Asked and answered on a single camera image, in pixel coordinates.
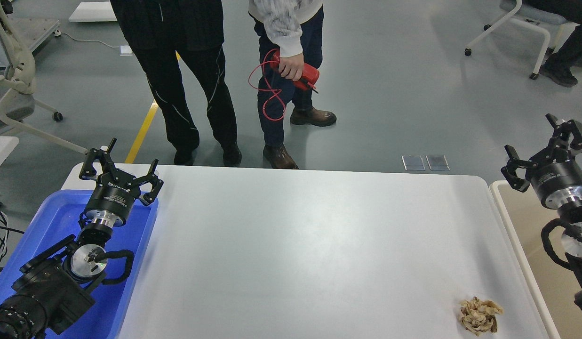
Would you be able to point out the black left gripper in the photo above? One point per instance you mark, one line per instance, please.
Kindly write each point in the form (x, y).
(111, 198)

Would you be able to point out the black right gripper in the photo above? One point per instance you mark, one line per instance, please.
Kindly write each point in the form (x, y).
(559, 181)

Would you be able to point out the brown paper ball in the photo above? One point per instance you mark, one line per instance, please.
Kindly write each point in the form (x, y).
(479, 316)

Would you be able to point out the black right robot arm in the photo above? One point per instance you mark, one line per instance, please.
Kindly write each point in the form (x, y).
(562, 236)

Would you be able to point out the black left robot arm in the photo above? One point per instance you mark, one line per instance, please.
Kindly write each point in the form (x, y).
(74, 270)

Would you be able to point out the hand of jeans person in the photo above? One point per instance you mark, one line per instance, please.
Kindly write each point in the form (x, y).
(291, 67)

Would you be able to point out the blue plastic bin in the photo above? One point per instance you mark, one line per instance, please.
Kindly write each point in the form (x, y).
(56, 219)

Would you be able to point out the right metal floor plate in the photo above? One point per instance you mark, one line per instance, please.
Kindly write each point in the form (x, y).
(437, 162)

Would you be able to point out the metal floor plate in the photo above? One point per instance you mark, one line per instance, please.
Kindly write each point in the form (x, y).
(413, 163)
(437, 162)

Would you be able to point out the seated person black shoes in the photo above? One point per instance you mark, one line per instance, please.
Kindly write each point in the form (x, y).
(558, 66)

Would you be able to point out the white office chair right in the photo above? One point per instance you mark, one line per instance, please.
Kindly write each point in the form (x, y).
(521, 13)

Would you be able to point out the white office chair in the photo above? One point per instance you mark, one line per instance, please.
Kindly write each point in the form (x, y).
(521, 13)
(20, 79)

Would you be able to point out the beige plastic bin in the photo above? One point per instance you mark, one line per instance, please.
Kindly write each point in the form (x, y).
(552, 286)

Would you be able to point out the left metal floor plate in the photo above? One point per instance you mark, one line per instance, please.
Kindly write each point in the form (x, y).
(413, 163)

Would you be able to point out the white floor power adapter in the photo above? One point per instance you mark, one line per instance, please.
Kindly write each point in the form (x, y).
(125, 50)

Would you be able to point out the white office chair left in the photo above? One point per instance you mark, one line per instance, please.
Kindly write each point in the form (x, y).
(20, 79)

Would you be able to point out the white flat board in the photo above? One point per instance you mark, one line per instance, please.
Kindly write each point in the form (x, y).
(95, 11)

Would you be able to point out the red handheld tool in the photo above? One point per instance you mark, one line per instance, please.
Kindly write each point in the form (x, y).
(309, 78)

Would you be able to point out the person in blue jeans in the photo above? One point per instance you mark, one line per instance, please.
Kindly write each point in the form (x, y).
(293, 27)

